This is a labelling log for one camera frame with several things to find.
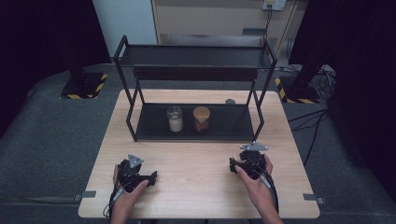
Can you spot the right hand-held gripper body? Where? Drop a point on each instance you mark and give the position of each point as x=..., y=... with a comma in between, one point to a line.
x=252, y=161

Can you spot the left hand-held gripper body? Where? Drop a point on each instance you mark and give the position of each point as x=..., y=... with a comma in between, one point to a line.
x=130, y=175

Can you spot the wooden-lid jar with brown contents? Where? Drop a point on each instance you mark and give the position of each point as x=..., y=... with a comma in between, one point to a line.
x=201, y=118

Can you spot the glass jar with metal lid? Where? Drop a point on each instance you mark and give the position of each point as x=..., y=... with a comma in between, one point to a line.
x=175, y=119

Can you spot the black metal shelf rack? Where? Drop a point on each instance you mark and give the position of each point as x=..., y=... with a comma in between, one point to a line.
x=194, y=90

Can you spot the person's right hand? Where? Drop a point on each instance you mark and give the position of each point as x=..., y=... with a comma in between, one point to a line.
x=255, y=186

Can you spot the person's left hand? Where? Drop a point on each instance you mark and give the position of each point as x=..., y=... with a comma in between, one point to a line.
x=124, y=202

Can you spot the grey tape strip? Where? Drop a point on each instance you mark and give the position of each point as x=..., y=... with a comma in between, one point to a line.
x=313, y=197
x=84, y=195

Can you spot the small grey round disc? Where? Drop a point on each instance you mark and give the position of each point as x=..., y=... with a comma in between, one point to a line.
x=230, y=101

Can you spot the black stand with striped base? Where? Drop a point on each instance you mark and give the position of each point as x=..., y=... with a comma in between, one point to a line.
x=85, y=84
x=299, y=90

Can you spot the grey tape on cabinet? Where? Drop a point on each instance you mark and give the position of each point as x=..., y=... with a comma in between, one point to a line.
x=254, y=31

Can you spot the dark curtain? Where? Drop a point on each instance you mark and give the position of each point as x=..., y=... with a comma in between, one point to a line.
x=358, y=77

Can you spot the beige wooden cabinet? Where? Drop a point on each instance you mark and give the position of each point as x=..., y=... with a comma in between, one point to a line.
x=218, y=18

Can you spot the white wall power socket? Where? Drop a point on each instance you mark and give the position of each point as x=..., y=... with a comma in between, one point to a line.
x=274, y=4

